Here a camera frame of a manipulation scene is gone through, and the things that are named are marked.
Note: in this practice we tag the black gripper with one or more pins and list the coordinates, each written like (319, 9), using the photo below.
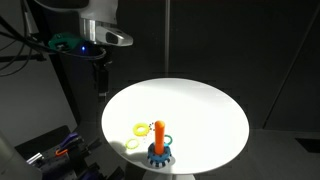
(101, 73)

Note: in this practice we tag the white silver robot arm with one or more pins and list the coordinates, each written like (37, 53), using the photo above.
(100, 13)

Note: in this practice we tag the grey vertical pole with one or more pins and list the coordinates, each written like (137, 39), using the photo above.
(167, 33)

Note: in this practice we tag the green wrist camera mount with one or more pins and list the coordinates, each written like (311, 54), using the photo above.
(65, 41)

